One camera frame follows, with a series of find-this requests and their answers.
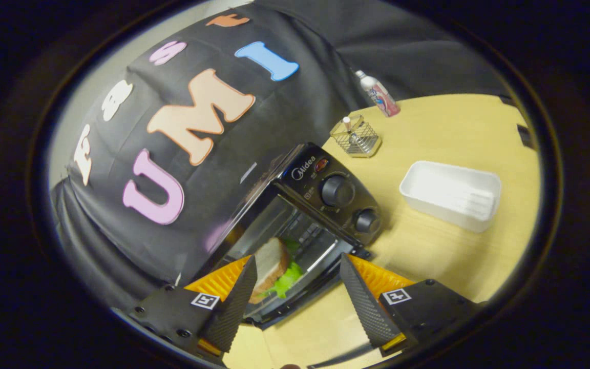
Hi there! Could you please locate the bread and lettuce sandwich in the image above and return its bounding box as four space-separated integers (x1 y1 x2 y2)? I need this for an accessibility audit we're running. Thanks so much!
248 237 306 304

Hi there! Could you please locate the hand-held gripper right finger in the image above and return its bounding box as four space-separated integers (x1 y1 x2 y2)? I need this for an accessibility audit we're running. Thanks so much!
340 253 480 354

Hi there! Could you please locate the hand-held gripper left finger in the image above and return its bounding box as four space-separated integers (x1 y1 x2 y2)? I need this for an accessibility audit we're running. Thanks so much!
113 255 258 359

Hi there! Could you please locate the wire mesh basket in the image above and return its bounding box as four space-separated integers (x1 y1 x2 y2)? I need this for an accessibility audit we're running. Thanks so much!
330 114 382 158

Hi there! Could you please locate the black toaster oven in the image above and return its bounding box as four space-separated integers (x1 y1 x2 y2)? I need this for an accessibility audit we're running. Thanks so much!
187 142 384 329

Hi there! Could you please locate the pink label bottle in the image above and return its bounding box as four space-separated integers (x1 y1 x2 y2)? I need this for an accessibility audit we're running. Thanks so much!
355 70 401 118

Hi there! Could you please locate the white rectangular tray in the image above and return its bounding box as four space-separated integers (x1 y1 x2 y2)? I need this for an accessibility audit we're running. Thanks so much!
399 160 502 234

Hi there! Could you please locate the black table clamp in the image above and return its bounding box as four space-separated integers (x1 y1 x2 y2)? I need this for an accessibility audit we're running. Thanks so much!
516 123 535 150

